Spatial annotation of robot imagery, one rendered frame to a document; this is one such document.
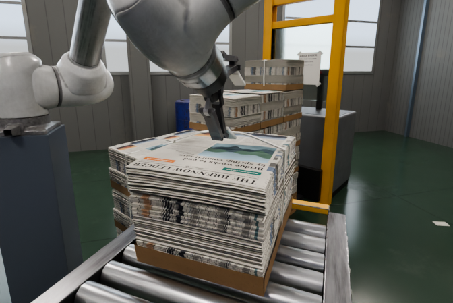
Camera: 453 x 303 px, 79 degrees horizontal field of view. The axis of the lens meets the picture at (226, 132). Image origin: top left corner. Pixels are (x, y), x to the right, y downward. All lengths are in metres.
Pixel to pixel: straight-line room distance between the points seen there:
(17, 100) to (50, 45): 3.57
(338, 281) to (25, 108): 1.04
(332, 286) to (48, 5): 4.58
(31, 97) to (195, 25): 0.85
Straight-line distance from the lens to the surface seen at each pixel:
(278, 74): 2.08
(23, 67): 1.14
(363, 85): 6.01
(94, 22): 1.04
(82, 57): 1.12
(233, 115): 1.59
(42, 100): 1.15
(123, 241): 0.77
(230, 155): 0.59
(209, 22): 0.39
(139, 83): 4.33
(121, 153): 1.42
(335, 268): 0.70
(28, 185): 1.18
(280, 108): 2.01
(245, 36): 4.78
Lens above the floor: 1.21
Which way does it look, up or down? 13 degrees down
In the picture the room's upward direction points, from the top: straight up
